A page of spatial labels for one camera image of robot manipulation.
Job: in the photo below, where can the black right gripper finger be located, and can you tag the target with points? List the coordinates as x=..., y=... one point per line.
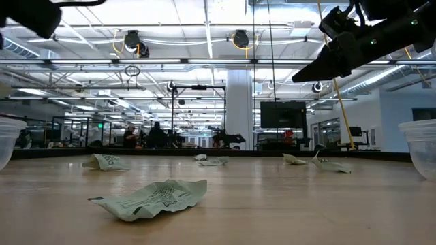
x=323, y=66

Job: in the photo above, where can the small white packet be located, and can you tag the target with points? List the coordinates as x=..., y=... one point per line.
x=201, y=157

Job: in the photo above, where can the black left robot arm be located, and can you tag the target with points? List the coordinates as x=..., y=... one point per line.
x=30, y=15

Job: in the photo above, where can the dark background robot arm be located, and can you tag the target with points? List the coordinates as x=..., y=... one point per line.
x=225, y=139

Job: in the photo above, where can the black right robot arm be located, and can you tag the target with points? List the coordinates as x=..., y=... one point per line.
x=408, y=34

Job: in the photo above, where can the black monitor screen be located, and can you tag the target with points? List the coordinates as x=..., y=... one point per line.
x=282, y=115

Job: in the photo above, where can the thin black vertical pole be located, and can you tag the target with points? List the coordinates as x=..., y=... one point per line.
x=253, y=85

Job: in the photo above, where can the small black desk monitor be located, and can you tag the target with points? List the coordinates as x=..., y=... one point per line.
x=355, y=131

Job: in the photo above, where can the red background object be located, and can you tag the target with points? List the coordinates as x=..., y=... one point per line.
x=289, y=134

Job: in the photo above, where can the dark bench under monitor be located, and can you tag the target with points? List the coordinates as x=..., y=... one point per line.
x=272, y=141

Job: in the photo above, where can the white building column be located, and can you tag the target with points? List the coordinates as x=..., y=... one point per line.
x=240, y=109

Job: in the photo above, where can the clear plastic cup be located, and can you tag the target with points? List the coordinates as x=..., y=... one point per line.
x=8, y=143
x=424, y=149

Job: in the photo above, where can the person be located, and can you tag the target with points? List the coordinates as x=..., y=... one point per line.
x=129, y=139
x=156, y=136

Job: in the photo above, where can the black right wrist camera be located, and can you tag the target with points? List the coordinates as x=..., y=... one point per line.
x=337, y=22

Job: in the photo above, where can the dark wall screen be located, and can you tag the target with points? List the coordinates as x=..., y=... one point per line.
x=424, y=113

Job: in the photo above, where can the long ceiling light rail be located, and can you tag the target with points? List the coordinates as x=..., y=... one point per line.
x=102, y=98
x=218, y=61

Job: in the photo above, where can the black aluminium table frame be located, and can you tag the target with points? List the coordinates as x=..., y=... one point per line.
x=238, y=154

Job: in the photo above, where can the black gantry frame stand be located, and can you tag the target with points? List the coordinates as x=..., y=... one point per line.
x=199, y=87

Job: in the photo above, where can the black framed glass enclosure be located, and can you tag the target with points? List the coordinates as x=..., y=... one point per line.
x=86, y=132

